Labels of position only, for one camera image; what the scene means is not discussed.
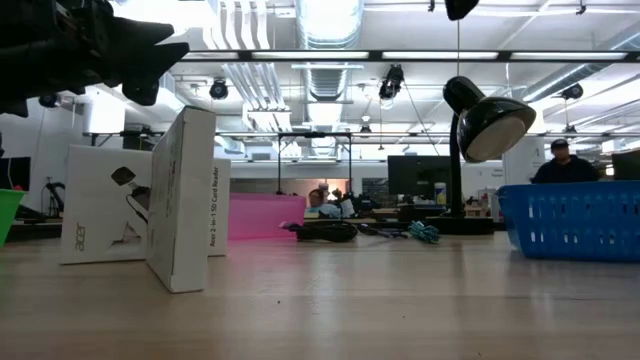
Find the black aluminium table frame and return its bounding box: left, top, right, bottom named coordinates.
left=9, top=217, right=501, bottom=242

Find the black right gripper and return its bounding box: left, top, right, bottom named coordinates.
left=443, top=0, right=480, bottom=22

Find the black cable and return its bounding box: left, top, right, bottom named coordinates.
left=279, top=221, right=359, bottom=244

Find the white Acer card reader box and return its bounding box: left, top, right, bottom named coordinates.
left=59, top=144, right=232, bottom=265
left=146, top=105, right=217, bottom=294

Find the black computer monitor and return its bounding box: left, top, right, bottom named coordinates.
left=387, top=154, right=454, bottom=199

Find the green plastic bin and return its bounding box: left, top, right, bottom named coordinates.
left=0, top=188, right=26, bottom=247

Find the silver ceiling duct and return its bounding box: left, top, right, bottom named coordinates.
left=294, top=0, right=366, bottom=104

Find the person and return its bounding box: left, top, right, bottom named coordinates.
left=530, top=138, right=601, bottom=185
left=307, top=188, right=344, bottom=220

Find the black light bar frame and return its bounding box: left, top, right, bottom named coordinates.
left=182, top=48, right=640, bottom=64

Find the teal braided cable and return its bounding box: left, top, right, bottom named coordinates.
left=407, top=220, right=441, bottom=245

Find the pink plastic bin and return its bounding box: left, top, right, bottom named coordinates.
left=228, top=193, right=307, bottom=241

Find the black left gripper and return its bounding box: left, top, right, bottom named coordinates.
left=0, top=0, right=191, bottom=119

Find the blue plastic bin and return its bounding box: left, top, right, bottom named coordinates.
left=496, top=180, right=640, bottom=263

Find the black flat screen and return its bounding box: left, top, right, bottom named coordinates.
left=610, top=149, right=640, bottom=181
left=0, top=156, right=31, bottom=192

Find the purple cable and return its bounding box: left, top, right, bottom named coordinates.
left=357, top=223, right=409, bottom=239

